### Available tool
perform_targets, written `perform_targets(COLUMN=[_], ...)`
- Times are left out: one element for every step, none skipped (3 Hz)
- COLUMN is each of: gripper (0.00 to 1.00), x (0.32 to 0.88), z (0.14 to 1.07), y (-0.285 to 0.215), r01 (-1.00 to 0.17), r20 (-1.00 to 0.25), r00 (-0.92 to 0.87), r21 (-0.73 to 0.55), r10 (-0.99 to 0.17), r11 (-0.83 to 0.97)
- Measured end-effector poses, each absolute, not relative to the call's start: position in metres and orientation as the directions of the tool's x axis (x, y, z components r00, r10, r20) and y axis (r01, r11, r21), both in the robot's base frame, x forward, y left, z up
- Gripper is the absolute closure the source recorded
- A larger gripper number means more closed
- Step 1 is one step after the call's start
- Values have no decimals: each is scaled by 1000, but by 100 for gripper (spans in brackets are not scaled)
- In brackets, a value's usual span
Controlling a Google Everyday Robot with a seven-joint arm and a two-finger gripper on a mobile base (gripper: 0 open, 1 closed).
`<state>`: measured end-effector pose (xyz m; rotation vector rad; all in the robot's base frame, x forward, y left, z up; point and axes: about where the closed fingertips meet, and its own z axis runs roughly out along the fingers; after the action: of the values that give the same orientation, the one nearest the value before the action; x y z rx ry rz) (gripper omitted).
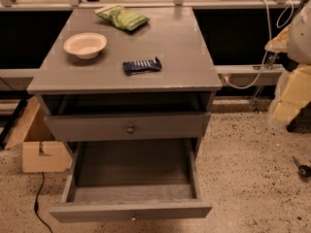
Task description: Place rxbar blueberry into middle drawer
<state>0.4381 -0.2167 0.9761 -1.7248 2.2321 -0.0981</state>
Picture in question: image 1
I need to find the white paper bowl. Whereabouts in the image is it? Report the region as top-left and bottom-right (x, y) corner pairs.
(63, 33), (107, 59)

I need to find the closed grey middle drawer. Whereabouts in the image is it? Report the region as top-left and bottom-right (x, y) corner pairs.
(45, 113), (211, 142)

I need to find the blue rxbar blueberry bar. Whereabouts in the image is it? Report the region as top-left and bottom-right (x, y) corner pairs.
(122, 57), (162, 75)

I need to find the black floor cable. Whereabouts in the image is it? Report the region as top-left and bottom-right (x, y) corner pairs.
(33, 172), (53, 233)

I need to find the black caster wheel tool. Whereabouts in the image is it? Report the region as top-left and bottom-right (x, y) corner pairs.
(293, 157), (311, 178)

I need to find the cardboard box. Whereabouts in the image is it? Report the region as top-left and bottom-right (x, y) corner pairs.
(6, 97), (72, 173)

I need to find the yellow foam padding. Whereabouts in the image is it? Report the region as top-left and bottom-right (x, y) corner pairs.
(268, 64), (311, 128)

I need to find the grey wooden drawer cabinet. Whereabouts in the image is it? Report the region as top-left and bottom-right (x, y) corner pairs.
(26, 6), (224, 224)

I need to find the green chip bag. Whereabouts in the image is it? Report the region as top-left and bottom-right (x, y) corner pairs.
(94, 5), (150, 31)

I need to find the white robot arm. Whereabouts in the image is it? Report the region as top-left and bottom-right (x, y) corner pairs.
(264, 1), (311, 65)

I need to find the open grey bottom drawer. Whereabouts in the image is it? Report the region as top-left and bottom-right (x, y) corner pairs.
(50, 139), (212, 223)

